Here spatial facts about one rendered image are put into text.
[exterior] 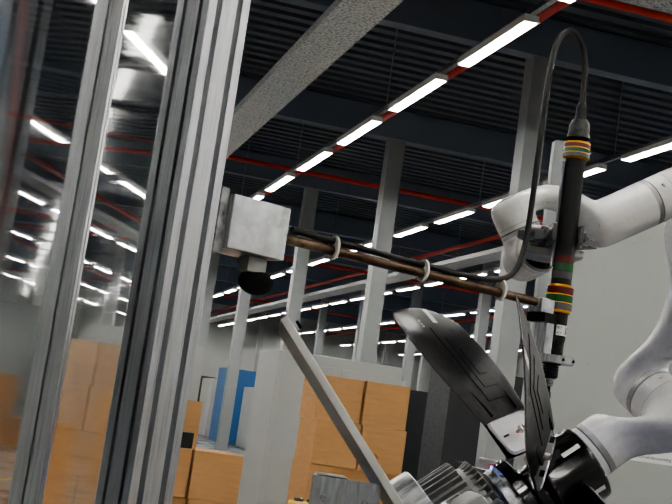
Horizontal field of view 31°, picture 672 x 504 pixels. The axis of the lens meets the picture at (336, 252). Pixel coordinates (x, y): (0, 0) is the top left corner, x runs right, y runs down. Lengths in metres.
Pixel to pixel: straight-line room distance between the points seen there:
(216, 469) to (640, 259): 5.94
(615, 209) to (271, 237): 0.89
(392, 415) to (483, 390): 8.24
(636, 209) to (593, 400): 1.62
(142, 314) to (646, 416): 1.36
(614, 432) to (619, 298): 1.34
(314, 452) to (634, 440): 7.49
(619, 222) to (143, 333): 1.08
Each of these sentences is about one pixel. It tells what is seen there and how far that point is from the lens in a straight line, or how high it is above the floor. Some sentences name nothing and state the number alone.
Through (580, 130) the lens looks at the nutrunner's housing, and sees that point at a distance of 2.05.
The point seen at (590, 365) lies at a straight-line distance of 3.88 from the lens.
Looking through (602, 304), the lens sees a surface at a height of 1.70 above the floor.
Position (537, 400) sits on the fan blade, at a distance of 1.69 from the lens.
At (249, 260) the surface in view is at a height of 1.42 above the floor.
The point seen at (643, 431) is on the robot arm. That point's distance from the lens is 2.62.
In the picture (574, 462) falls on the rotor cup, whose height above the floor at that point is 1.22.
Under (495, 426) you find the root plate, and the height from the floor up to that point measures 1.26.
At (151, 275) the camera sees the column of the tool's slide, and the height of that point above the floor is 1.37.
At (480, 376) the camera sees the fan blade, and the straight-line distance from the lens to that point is 1.95.
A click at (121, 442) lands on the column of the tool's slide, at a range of 1.53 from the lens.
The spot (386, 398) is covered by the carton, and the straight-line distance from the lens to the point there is 10.15.
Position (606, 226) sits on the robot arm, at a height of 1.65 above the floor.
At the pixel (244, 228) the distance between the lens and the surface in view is 1.57.
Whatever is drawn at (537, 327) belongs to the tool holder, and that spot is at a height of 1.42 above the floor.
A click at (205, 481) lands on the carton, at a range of 9.42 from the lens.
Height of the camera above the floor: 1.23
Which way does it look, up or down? 8 degrees up
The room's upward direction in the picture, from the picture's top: 8 degrees clockwise
